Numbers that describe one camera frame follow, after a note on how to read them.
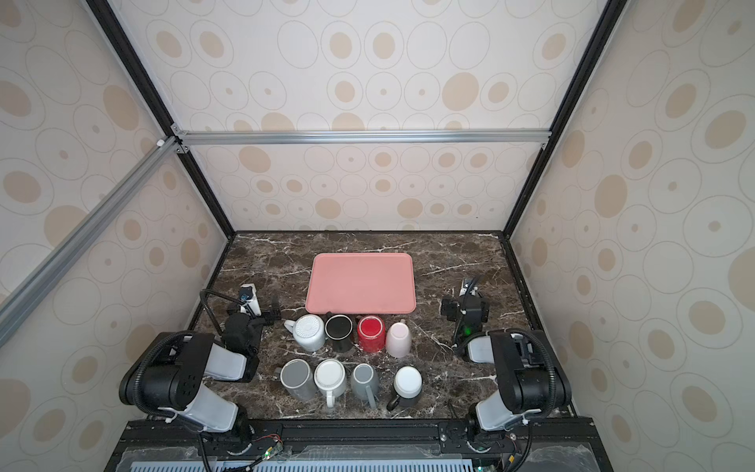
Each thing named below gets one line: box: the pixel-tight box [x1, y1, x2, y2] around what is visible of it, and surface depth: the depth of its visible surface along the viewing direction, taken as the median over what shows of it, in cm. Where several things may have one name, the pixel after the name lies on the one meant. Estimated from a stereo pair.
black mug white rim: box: [324, 313, 354, 354], surface depth 87 cm
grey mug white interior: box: [351, 362, 380, 411], surface depth 76 cm
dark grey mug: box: [273, 357, 318, 401], surface depth 76 cm
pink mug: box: [385, 318, 412, 358], surface depth 85 cm
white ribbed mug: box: [284, 313, 326, 353], surface depth 87 cm
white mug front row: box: [313, 358, 347, 409], surface depth 78 cm
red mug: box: [356, 314, 387, 354], surface depth 87 cm
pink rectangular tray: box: [305, 252, 417, 315], surface depth 108 cm
